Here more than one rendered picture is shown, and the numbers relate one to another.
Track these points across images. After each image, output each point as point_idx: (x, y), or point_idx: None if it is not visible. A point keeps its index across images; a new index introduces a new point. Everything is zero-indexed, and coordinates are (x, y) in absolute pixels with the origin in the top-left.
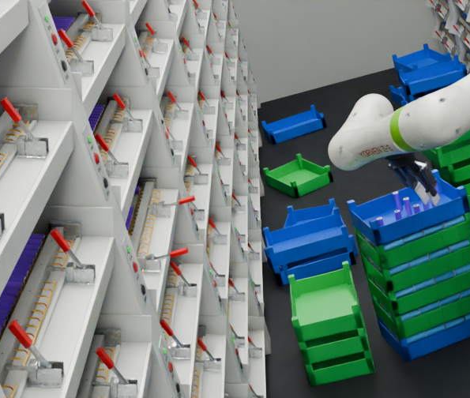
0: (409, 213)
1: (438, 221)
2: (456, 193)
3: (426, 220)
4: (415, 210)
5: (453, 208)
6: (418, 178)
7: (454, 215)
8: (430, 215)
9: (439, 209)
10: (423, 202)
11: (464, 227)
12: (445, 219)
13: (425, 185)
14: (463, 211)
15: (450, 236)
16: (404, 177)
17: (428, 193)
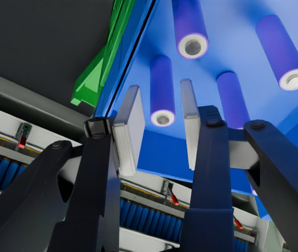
0: (266, 31)
1: (123, 36)
2: (152, 161)
3: (137, 8)
4: (185, 22)
5: (102, 103)
6: (92, 194)
7: (104, 86)
8: (129, 37)
9: (115, 76)
10: (186, 83)
11: (104, 70)
12: (115, 56)
13: (89, 152)
14: (96, 109)
15: (118, 25)
16: (271, 184)
17: (115, 117)
